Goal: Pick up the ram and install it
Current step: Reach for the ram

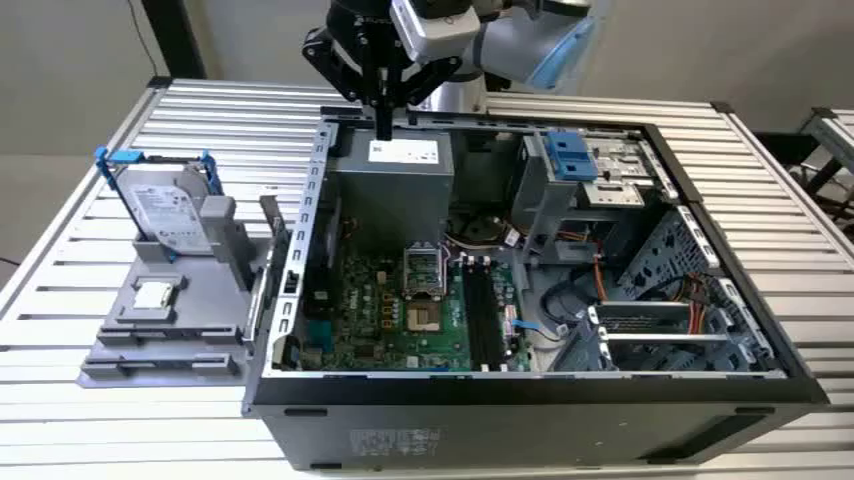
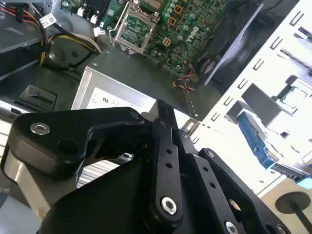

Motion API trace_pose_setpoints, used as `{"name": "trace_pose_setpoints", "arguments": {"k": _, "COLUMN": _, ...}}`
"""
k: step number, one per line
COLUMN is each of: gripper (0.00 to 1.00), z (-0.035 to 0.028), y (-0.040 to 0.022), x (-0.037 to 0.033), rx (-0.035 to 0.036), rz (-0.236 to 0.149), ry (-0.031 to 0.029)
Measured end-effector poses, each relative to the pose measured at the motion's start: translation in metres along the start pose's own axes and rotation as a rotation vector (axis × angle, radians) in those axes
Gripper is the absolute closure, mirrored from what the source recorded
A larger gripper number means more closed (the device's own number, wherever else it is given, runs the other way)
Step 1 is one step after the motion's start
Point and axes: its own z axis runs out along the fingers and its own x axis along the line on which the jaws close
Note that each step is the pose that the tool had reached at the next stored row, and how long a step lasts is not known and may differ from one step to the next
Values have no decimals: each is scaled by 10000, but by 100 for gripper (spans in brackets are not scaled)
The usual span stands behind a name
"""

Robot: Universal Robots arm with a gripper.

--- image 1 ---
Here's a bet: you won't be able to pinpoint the multicoloured power wires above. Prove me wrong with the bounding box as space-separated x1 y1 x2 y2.
670 273 710 337

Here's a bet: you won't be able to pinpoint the green graphics card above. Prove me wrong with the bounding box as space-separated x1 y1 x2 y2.
257 194 295 346

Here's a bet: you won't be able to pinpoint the silver disk bay cage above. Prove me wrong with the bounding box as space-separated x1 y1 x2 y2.
553 299 780 374

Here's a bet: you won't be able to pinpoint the silver CPU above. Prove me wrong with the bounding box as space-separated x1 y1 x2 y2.
133 282 169 307

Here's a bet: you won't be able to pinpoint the blue plastic drive latch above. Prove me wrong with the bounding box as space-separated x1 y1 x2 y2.
544 130 596 182

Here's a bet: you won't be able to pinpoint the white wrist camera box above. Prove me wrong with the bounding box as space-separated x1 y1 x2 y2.
390 0 482 64

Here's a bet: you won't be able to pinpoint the grey power supply unit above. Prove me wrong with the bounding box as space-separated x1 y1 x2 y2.
326 127 459 251

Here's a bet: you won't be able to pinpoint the black upright post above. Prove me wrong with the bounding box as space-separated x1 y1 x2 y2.
141 0 207 81

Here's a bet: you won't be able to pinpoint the blue expansion slot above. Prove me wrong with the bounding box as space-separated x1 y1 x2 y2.
306 319 335 349

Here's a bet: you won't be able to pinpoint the CPU socket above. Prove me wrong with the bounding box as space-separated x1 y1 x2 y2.
405 297 447 335

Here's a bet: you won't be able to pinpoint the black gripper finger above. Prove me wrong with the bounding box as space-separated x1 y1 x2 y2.
385 54 462 140
301 29 387 140

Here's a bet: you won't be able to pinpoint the black RAM slot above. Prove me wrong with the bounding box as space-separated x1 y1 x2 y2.
463 257 489 372
481 257 507 372

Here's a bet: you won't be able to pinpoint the silver optical drive cage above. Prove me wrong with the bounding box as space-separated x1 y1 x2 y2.
519 127 660 261

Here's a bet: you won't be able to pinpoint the blue flat wire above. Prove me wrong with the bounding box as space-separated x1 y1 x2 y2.
507 318 569 335

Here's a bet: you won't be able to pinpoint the black open PC case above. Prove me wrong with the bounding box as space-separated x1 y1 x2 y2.
241 104 829 471

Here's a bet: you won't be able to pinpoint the black round cooler fan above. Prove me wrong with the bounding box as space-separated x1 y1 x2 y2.
445 207 513 251

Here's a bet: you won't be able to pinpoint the metal side table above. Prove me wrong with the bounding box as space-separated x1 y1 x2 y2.
793 105 854 221

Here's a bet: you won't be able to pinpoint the metal socket cover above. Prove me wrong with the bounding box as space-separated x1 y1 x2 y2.
403 242 447 299

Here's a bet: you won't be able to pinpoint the grey parts rack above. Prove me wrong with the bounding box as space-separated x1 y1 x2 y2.
78 194 295 389

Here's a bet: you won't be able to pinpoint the black cable loop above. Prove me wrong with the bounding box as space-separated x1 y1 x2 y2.
538 280 600 334

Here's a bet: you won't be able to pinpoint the green motherboard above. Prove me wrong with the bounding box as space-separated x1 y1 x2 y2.
297 249 536 374

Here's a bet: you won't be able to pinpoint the orange wire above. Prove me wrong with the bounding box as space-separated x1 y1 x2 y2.
560 227 610 304

